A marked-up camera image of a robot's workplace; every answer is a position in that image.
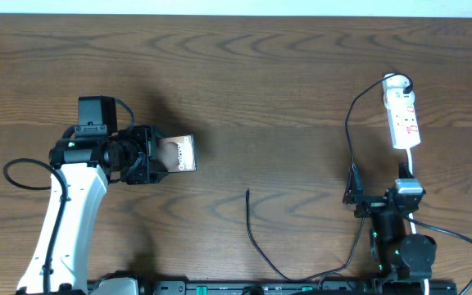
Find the Samsung Galaxy smartphone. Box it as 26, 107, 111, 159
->
157, 135, 197, 173

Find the black USB charging cable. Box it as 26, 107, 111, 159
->
245, 72, 415, 284

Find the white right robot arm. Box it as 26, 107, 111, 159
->
343, 163, 437, 282

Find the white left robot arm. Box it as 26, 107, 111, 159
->
16, 125, 168, 294

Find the white power strip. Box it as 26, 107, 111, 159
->
383, 88, 421, 150

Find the white power strip cord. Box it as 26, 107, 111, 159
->
405, 147, 430, 295

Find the white USB wall charger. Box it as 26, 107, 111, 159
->
382, 73, 413, 94

